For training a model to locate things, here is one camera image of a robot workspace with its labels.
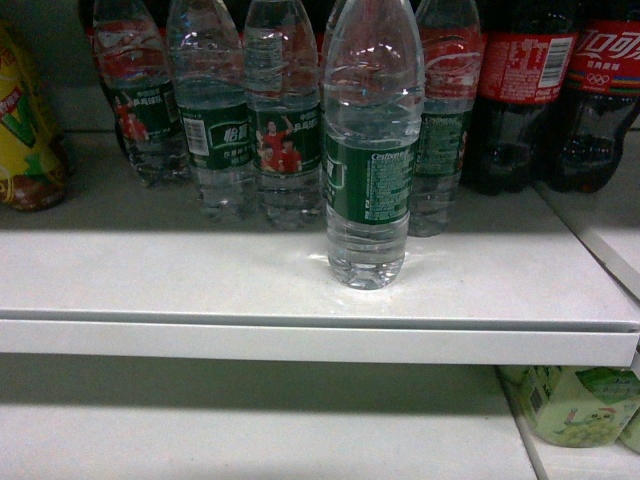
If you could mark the water bottle leftmost back row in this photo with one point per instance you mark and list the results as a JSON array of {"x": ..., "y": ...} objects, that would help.
[{"x": 132, "y": 62}]

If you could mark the clear water bottle green label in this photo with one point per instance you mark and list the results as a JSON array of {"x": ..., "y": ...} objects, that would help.
[{"x": 373, "y": 91}]

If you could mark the water bottle behind front one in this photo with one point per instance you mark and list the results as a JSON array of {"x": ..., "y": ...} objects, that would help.
[{"x": 450, "y": 33}]

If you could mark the cola bottle red label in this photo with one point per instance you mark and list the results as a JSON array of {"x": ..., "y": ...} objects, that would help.
[{"x": 528, "y": 50}]

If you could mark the yellow lemon tea bottle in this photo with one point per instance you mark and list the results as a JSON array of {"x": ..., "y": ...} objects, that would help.
[{"x": 34, "y": 162}]

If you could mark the water bottle red players label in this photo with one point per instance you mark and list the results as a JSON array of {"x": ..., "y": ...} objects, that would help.
[{"x": 281, "y": 70}]

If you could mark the green grape drink bottle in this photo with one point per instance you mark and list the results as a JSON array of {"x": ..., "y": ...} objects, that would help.
[{"x": 574, "y": 406}]

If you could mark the water bottle barcode label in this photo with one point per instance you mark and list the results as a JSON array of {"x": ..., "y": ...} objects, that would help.
[{"x": 206, "y": 58}]

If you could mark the cola bottle olympic rings label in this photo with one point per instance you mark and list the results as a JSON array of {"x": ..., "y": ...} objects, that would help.
[{"x": 599, "y": 100}]

